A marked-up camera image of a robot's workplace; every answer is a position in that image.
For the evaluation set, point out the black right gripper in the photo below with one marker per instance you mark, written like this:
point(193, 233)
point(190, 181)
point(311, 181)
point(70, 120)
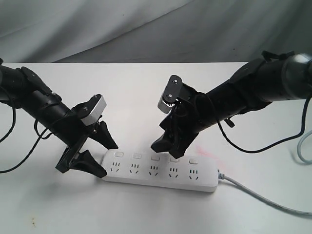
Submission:
point(181, 126)

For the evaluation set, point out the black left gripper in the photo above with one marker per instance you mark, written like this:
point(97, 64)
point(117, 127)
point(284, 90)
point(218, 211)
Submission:
point(71, 130)

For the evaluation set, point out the white five-socket power strip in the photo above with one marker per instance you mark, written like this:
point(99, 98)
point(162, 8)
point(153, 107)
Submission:
point(194, 173)

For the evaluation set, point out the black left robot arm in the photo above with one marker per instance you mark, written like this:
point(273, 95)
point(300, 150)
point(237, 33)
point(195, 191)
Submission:
point(21, 88)

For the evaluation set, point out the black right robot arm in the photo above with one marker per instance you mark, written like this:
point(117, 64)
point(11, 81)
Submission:
point(252, 87)

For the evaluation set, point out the grey backdrop cloth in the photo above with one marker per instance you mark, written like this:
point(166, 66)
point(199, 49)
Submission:
point(151, 31)

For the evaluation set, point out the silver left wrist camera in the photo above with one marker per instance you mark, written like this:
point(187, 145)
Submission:
point(92, 110)

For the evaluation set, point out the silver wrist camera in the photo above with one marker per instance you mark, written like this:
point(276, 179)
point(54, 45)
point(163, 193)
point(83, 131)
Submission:
point(92, 110)
point(174, 90)

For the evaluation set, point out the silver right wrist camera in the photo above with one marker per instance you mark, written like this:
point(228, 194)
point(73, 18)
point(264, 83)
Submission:
point(174, 90)

